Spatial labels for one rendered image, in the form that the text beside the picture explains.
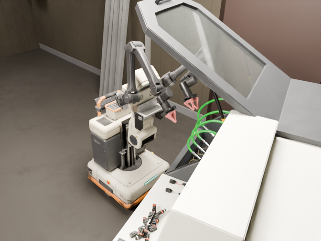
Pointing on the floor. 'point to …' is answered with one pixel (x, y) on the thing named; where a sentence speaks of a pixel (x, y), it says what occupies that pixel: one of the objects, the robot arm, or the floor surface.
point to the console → (223, 183)
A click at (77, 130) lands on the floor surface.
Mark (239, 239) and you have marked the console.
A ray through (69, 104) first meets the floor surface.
